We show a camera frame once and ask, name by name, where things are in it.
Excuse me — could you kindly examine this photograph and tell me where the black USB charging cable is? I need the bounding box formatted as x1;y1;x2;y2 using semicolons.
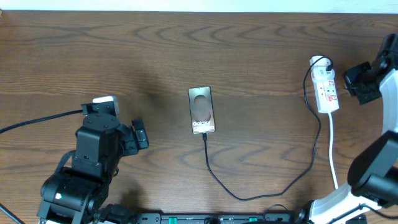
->
201;56;335;202

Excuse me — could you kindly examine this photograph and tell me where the white power strip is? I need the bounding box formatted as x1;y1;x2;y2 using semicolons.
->
310;55;339;114

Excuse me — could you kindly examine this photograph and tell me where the Galaxy smartphone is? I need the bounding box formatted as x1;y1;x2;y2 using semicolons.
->
188;86;216;134

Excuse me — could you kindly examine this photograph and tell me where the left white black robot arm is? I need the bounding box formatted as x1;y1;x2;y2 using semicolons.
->
37;101;149;223

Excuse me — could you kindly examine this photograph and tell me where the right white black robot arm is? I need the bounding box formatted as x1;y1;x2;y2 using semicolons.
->
292;34;397;223

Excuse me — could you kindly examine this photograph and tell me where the white USB charger adapter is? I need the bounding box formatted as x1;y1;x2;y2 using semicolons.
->
311;67;335;83

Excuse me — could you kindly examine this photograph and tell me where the white power strip cord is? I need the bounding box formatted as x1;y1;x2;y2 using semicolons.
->
328;111;340;190

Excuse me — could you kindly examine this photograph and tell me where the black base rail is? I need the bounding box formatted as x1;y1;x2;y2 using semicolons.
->
96;212;368;224

